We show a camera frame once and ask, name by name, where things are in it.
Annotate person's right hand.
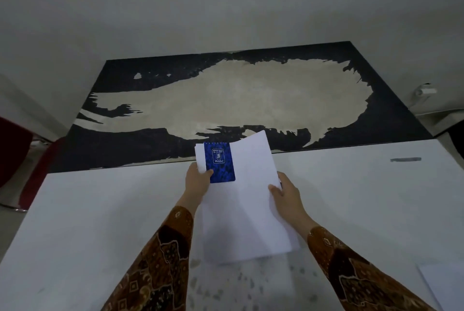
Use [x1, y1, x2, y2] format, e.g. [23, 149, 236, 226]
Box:
[268, 172, 304, 223]

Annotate person's left hand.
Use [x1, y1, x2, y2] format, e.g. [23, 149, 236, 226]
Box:
[185, 162, 214, 202]

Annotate blue spiral notepad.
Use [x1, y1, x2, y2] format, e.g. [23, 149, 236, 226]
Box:
[204, 141, 236, 184]

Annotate white paper sheets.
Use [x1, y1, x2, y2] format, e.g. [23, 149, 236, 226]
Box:
[195, 130, 301, 265]

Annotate person's left forearm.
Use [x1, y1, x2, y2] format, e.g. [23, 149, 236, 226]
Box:
[101, 193, 201, 311]

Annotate person's right forearm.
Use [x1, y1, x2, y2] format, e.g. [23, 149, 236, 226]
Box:
[289, 212, 441, 311]

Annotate black worn table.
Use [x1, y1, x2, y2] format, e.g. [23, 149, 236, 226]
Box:
[49, 41, 434, 174]

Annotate red chair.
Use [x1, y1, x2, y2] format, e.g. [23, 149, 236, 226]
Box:
[0, 116, 66, 210]

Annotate white paper sheet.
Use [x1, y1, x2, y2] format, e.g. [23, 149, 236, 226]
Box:
[417, 262, 464, 311]

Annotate white wall socket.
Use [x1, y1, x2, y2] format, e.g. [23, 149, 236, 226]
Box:
[414, 84, 437, 98]

